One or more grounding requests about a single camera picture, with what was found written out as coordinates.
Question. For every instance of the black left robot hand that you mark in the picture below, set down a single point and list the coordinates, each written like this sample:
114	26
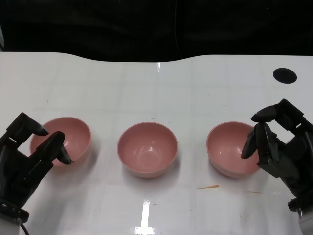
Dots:
14	166

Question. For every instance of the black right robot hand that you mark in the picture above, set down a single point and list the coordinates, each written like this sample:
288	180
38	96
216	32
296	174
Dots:
293	166

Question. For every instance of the pink plastic bowl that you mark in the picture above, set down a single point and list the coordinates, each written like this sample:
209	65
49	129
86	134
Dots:
146	149
225	147
73	132

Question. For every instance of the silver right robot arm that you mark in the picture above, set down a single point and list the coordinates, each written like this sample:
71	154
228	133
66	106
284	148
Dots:
308	225

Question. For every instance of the black round table grommet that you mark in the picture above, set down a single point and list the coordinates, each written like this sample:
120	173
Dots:
284	76

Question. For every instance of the black backdrop curtain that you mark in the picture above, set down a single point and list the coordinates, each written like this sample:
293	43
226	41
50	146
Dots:
97	24

